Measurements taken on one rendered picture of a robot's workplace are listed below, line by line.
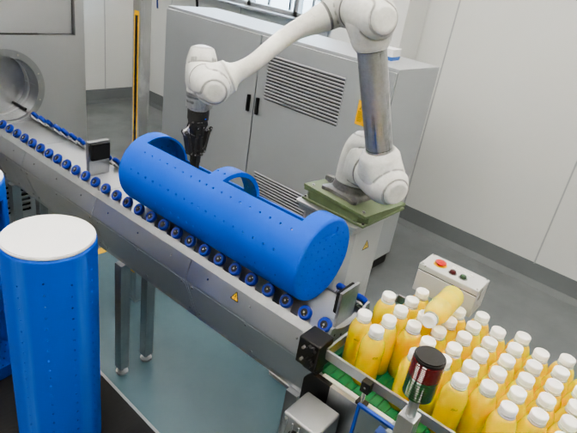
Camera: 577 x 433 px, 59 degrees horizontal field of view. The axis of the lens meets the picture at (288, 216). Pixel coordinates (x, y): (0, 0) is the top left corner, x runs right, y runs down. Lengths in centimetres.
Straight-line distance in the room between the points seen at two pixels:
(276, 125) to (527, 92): 180
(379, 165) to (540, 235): 251
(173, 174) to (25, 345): 72
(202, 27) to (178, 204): 252
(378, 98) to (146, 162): 85
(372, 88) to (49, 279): 118
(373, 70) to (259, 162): 216
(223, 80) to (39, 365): 108
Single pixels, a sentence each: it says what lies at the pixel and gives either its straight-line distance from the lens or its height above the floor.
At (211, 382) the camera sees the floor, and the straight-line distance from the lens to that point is 269.
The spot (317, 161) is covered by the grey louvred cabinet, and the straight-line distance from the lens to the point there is 345.
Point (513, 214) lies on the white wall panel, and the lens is 427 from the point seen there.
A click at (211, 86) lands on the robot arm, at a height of 154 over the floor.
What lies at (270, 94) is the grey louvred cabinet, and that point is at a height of 106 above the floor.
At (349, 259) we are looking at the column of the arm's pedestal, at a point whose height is 83.
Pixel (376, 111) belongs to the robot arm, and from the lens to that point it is 183.
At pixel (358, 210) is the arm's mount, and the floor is 105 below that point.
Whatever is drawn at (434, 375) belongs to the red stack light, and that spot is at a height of 124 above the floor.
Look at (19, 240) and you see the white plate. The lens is 174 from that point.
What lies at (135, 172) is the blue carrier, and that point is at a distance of 196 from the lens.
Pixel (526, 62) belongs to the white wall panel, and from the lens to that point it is 410.
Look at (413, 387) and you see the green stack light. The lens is 109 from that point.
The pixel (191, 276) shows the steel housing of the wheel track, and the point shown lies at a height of 85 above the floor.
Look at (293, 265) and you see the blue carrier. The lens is 149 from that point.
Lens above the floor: 190
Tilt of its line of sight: 26 degrees down
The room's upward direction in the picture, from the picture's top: 9 degrees clockwise
